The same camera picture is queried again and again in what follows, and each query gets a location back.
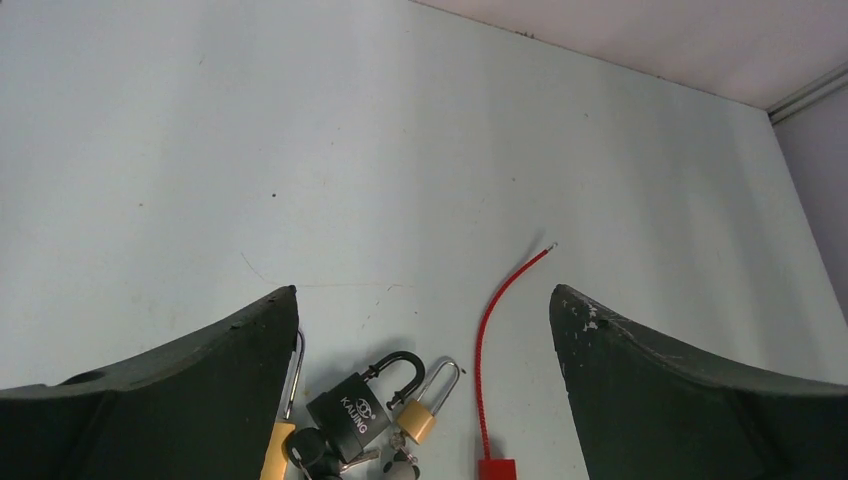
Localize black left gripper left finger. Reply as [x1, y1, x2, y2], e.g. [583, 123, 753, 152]
[1, 286, 299, 479]

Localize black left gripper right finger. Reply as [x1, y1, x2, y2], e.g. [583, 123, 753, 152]
[549, 284, 847, 479]

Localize black Kaijing padlock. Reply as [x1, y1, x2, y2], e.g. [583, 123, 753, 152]
[307, 351, 426, 464]

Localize red cable lock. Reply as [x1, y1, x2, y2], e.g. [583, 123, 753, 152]
[474, 242, 559, 480]

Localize large brass padlock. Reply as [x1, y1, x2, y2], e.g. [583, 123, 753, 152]
[259, 329, 306, 480]

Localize small padlock keys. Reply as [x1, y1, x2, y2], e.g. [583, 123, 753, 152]
[382, 431, 421, 480]

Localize small brass padlock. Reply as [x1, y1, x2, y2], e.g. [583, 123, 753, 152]
[396, 356, 464, 445]

